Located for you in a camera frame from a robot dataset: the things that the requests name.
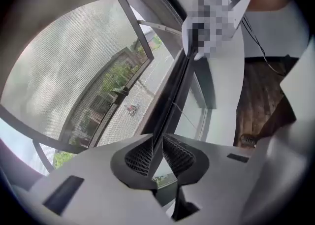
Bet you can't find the open glass window sash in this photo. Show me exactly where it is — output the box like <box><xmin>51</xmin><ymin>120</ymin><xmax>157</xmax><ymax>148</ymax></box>
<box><xmin>0</xmin><ymin>0</ymin><xmax>184</xmax><ymax>149</ymax></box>

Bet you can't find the black framed open window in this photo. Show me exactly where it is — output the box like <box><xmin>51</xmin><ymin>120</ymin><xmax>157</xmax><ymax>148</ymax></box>
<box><xmin>105</xmin><ymin>0</ymin><xmax>219</xmax><ymax>195</ymax></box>

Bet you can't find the thin black cable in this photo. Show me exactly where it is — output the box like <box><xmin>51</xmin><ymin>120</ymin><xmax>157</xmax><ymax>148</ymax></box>
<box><xmin>241</xmin><ymin>14</ymin><xmax>287</xmax><ymax>77</ymax></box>

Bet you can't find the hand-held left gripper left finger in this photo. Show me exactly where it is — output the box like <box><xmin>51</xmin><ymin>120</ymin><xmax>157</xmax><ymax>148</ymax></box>
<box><xmin>110</xmin><ymin>134</ymin><xmax>158</xmax><ymax>191</ymax></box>

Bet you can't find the person's grey shoe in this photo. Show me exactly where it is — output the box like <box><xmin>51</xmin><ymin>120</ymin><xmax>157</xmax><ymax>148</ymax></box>
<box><xmin>239</xmin><ymin>133</ymin><xmax>257</xmax><ymax>144</ymax></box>

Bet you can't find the thin pull cord with toggle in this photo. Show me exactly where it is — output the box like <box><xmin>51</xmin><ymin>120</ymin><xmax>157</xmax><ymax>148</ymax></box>
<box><xmin>171</xmin><ymin>102</ymin><xmax>198</xmax><ymax>130</ymax></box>

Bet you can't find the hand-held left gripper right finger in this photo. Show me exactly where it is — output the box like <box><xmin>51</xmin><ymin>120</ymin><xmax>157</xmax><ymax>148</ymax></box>
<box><xmin>162</xmin><ymin>134</ymin><xmax>210</xmax><ymax>186</ymax></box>

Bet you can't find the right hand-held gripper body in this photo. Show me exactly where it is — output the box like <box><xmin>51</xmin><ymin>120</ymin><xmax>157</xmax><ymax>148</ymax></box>
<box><xmin>181</xmin><ymin>0</ymin><xmax>252</xmax><ymax>61</ymax></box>

